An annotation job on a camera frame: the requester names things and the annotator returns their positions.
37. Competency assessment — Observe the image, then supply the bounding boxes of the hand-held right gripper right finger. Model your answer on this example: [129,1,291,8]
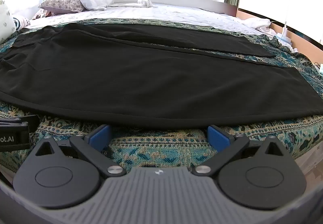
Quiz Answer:
[192,124,292,178]

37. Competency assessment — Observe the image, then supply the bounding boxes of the pale green floral quilt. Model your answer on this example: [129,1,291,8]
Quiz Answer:
[0,0,16,43]

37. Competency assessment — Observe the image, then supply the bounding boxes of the grey bed frame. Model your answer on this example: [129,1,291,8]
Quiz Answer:
[113,0,239,16]

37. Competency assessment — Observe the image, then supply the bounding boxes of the teal patterned blanket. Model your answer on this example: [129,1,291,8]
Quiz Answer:
[0,18,323,179]

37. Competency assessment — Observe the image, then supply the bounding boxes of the striped white cloth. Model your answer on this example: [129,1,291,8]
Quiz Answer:
[12,16,31,30]

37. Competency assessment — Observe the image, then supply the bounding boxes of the brown wooden board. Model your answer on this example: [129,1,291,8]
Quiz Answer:
[237,9,323,51]

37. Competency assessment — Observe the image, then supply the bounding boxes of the white bed sheet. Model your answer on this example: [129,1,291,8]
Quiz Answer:
[25,2,274,35]

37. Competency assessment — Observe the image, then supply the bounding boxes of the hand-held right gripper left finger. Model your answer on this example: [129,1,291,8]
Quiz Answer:
[31,124,127,178]

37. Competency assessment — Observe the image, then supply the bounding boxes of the reddish floral pillow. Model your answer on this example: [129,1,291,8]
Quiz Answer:
[31,9,55,20]

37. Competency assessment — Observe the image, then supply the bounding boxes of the black pants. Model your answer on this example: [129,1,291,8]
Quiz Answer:
[0,23,323,131]

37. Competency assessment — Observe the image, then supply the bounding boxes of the grey floral pillow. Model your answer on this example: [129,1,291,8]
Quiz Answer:
[38,0,87,14]

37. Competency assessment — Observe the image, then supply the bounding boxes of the crumpled white cloth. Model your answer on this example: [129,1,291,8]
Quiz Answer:
[246,17,278,37]

